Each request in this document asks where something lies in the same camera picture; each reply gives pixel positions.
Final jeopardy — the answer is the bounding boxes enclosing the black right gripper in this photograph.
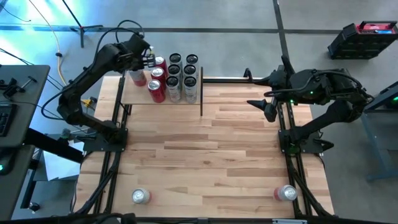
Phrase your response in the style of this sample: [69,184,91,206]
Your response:
[246,55,295,123]

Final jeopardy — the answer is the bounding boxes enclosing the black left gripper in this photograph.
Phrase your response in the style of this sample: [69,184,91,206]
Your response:
[123,33,156,71]

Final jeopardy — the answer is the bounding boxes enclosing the red Coca-Cola can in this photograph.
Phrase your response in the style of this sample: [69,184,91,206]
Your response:
[273,184,299,202]
[147,79,167,104]
[131,187,152,205]
[150,67,167,91]
[154,55,170,77]

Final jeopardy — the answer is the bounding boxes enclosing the red and silver soda can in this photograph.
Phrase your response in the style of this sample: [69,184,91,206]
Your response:
[129,68,148,88]

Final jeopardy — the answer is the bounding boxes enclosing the dented Celsius Peach Vibe can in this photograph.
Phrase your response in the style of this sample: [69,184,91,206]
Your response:
[169,52,183,66]

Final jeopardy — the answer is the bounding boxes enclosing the wooden shelf with black legs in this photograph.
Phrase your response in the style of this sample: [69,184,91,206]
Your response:
[119,65,205,118]

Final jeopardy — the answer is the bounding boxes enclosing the black tripod stand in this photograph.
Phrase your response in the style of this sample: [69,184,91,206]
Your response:
[61,0,104,49]

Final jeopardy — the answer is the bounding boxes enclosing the black toolbox with red lid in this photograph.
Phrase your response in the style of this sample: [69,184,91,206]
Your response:
[327,21,398,60]

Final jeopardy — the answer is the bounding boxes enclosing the dark grey desk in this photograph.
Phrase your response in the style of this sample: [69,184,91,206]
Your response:
[0,64,51,149]
[0,144,35,220]

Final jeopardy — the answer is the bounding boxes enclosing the blue metal workbench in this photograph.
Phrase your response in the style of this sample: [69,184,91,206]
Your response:
[343,81,398,183]

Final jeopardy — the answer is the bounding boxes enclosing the black computer tower green lights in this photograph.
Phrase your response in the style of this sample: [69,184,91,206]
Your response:
[385,90,398,110]

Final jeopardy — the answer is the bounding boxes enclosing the black crossbar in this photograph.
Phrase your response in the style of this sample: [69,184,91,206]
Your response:
[0,213,398,224]

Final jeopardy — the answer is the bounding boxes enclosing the white paper sheets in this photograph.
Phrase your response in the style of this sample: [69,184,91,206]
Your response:
[42,139,85,181]

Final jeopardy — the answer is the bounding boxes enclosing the black clamp tool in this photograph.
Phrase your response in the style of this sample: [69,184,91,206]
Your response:
[0,77,19,98]

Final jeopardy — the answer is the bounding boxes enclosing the black keyboard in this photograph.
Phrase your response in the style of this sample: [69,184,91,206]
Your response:
[0,103,18,138]

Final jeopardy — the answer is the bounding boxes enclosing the computer mouse with light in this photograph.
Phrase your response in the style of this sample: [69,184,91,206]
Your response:
[0,154,10,175]

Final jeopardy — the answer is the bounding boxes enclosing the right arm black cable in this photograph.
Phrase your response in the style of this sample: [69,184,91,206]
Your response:
[263,70,376,103]

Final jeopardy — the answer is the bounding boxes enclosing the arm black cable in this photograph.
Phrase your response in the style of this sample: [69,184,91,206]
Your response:
[263,70,376,103]
[93,19,146,63]

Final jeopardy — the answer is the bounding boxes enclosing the black aluminium table frame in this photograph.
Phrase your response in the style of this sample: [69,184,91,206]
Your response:
[73,77,335,218]

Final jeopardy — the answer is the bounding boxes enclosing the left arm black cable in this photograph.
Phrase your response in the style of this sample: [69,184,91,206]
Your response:
[93,19,146,63]

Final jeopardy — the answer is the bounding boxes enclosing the yellow extension cable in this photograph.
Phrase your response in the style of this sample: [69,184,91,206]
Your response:
[28,0,93,106]

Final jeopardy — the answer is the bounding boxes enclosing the black cable bundle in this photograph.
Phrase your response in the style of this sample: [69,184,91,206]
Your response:
[0,48,77,100]

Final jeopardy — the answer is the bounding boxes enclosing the black T-handle tool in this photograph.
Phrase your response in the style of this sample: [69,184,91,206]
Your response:
[20,76,38,91]

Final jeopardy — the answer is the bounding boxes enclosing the silver mounting bracket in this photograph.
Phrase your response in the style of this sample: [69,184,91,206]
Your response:
[272,218,308,224]

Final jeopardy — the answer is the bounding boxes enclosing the thin black cable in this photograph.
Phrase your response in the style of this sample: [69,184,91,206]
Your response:
[0,5,32,23]

